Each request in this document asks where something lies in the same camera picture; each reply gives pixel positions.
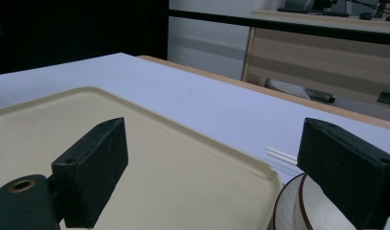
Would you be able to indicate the clear round container dark rim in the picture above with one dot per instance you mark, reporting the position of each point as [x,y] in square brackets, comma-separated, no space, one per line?
[288,207]

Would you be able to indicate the black curtain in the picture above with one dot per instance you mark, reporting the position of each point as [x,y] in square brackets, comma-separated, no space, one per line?
[77,28]

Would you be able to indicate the thin white stick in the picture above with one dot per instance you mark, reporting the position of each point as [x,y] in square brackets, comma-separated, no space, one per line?
[280,151]
[280,157]

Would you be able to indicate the grey and black bundle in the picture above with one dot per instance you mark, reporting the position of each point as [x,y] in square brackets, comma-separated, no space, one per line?
[294,89]

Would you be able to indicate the black computer mouse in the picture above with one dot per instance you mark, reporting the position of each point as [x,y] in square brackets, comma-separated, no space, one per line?
[366,15]

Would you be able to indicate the dark green flat object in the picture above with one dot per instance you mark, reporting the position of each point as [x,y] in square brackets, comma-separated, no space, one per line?
[388,97]

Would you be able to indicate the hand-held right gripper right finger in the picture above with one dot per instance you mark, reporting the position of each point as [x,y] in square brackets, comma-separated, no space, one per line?
[346,172]

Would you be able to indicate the wooden cabinet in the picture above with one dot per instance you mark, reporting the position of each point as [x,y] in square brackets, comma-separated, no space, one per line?
[317,60]

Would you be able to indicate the cream plastic tray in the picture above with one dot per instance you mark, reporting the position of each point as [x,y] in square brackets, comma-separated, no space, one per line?
[170,179]

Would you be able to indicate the black horizontal rail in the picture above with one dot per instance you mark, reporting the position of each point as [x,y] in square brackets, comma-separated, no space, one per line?
[279,25]

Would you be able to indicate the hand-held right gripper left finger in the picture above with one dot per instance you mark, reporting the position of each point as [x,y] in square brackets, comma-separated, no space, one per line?
[93,172]

